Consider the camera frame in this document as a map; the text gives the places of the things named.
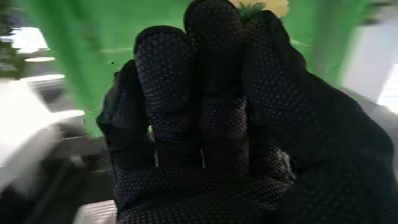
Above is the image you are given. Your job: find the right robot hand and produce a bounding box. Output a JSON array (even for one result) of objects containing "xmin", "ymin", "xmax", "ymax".
[{"xmin": 96, "ymin": 0, "xmax": 398, "ymax": 224}]

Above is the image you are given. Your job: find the yellow flower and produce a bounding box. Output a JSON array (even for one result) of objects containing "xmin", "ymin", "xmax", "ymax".
[{"xmin": 228, "ymin": 0, "xmax": 292, "ymax": 20}]

